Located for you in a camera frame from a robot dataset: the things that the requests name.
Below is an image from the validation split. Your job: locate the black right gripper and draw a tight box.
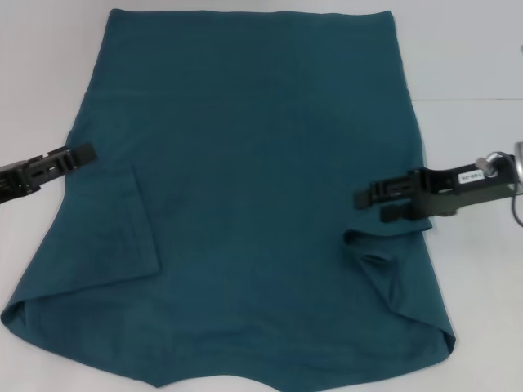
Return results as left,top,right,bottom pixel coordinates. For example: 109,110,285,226
354,163,517,224

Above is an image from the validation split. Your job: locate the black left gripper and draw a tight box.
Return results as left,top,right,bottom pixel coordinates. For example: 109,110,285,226
0,141,98,206

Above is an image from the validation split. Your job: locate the teal blue t-shirt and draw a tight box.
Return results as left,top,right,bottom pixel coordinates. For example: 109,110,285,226
0,8,457,366

